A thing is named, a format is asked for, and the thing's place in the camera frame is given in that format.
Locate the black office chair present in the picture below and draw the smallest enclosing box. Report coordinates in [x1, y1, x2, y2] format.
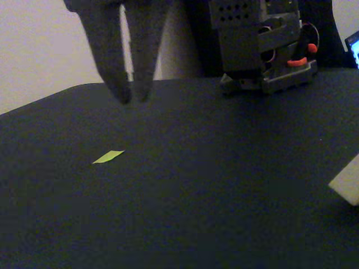
[297, 0, 357, 68]

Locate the thin servo wire loop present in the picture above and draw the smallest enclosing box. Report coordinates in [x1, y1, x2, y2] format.
[302, 21, 321, 53]

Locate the dark desk mat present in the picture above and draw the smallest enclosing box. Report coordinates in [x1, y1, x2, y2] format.
[0, 67, 359, 269]

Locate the white plastic block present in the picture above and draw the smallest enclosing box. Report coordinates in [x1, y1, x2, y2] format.
[328, 153, 359, 207]

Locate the yellow-green tape strip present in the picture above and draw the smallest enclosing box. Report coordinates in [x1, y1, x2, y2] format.
[91, 150, 125, 165]

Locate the black and orange clamp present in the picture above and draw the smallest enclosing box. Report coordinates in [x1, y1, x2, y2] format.
[286, 41, 319, 67]

